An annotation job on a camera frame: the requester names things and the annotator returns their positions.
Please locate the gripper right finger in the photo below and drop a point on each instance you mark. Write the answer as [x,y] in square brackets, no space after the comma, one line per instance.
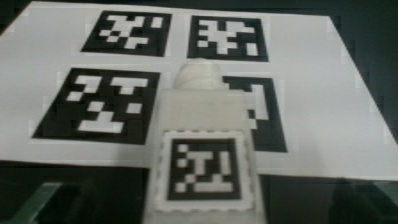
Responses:
[375,203]

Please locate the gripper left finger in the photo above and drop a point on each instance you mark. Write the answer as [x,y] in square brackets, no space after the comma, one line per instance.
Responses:
[27,213]

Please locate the white leg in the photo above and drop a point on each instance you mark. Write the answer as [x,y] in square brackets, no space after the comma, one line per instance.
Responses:
[203,188]

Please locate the white marker sheet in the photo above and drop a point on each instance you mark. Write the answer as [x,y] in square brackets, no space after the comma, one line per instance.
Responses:
[340,143]

